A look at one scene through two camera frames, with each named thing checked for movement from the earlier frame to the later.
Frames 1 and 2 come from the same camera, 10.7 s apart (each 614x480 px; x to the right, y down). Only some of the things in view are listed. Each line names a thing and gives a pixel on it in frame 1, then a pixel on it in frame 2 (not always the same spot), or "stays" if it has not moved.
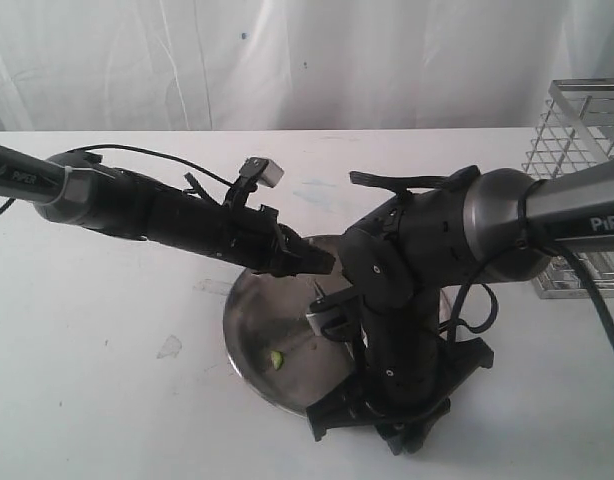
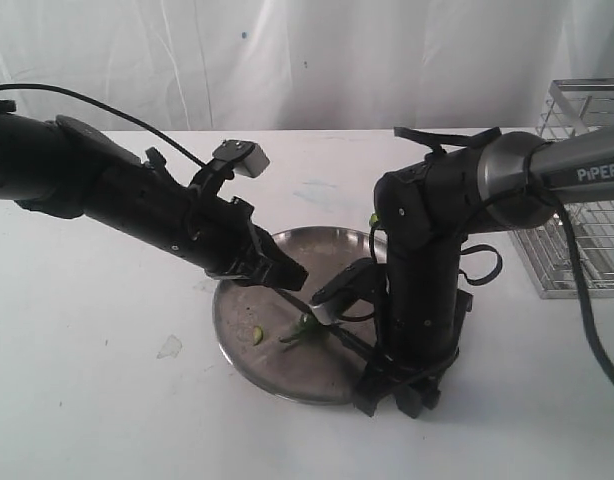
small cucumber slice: [277, 359] to [258, 334]
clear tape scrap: [171, 346] stays
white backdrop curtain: [260, 65] stays
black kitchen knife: [319, 289] to [348, 335]
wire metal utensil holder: [583, 124] stays
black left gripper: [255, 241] to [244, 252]
